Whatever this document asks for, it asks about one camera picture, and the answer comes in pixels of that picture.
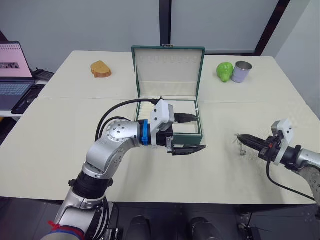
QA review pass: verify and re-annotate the brown bread slice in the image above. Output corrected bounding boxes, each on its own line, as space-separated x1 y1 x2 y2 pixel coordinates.
90 60 113 79

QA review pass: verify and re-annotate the blue clamp ring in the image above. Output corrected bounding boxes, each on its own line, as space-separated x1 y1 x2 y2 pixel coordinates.
139 119 151 147

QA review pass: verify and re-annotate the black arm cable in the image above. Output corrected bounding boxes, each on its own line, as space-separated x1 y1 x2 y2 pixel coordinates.
95 98 163 141
265 159 316 202

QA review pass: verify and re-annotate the lilac metal can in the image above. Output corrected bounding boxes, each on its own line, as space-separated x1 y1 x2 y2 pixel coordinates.
231 61 253 84

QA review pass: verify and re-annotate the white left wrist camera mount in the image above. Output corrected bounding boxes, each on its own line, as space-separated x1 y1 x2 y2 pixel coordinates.
149 99 175 149

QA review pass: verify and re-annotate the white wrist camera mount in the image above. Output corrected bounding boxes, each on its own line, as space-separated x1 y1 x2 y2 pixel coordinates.
271 118 294 166
149 99 175 149

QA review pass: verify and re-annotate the open laptop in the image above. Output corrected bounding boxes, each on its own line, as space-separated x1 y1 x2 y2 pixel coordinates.
0 41 36 111

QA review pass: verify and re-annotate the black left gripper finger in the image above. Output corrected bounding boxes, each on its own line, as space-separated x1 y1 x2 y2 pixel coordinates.
174 113 201 124
172 144 208 157

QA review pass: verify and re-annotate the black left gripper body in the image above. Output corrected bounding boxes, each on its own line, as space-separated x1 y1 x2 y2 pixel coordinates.
156 124 176 155

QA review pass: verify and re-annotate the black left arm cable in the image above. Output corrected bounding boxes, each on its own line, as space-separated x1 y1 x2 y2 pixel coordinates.
95 98 163 141

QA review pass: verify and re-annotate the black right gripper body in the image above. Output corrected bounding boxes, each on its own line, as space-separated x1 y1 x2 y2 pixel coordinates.
258 135 284 161

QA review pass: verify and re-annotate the green jewelry box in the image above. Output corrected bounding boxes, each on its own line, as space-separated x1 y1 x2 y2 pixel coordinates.
131 44 206 143

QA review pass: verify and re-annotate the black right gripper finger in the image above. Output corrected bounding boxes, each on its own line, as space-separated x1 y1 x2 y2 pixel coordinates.
239 139 265 152
236 134 268 146

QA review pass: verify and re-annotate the green pear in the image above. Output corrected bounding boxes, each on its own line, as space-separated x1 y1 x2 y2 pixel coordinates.
216 61 235 83

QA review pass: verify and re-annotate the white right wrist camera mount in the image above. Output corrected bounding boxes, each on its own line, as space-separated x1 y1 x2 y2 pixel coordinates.
271 118 294 166

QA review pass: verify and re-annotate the red cable tie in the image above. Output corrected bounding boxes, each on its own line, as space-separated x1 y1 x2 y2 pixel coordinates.
47 219 86 240

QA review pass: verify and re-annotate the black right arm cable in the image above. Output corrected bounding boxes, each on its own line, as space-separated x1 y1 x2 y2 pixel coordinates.
265 159 316 202

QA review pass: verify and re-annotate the black calculator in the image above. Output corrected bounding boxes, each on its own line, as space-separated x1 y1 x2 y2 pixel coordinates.
32 67 55 81

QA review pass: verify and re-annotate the dark window frame post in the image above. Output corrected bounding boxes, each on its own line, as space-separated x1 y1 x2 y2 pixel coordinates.
254 0 292 57
158 0 173 47

